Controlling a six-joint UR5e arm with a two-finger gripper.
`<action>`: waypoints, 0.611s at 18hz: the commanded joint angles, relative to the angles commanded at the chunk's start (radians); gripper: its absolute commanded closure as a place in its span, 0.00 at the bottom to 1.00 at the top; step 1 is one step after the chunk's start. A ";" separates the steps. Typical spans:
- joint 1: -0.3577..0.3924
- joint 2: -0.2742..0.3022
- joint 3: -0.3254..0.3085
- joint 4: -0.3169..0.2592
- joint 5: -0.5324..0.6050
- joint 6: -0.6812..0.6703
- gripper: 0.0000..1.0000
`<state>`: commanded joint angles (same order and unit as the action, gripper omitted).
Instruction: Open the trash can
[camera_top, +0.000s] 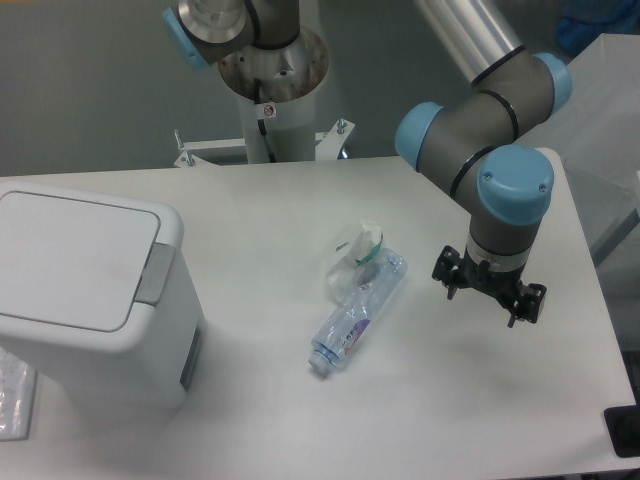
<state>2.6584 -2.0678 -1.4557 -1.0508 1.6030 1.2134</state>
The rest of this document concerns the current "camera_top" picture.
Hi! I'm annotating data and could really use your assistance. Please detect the black device at edge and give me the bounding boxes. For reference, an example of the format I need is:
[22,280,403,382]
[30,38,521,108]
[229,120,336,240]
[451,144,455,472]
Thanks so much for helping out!
[604,405,639,458]

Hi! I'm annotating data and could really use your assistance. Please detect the crumpled clear plastic wrapper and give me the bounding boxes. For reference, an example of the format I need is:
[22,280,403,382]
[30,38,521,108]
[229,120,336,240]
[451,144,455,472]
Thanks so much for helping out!
[325,219,384,304]

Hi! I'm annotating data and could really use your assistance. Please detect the clear plastic water bottle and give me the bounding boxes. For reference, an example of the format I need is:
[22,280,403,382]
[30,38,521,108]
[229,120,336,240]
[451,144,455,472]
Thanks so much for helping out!
[308,248,407,378]

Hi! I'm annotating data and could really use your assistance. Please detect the white push-lid trash can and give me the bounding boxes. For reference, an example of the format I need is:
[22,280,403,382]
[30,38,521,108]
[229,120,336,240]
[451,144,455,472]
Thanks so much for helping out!
[1,180,204,408]

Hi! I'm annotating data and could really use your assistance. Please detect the blue object in background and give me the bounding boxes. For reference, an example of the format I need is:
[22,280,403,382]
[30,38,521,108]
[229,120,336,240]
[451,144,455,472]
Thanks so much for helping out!
[555,0,639,56]

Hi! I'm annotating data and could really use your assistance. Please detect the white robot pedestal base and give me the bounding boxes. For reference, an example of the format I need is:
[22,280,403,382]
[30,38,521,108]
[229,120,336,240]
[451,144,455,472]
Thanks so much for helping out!
[174,26,355,167]

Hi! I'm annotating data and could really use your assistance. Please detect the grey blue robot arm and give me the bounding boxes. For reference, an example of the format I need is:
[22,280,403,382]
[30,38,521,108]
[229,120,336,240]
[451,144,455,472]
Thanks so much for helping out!
[163,1,572,323]

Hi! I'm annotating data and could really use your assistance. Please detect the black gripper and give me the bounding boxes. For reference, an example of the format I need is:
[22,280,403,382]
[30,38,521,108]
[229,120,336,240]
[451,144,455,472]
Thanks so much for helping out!
[432,245,547,328]

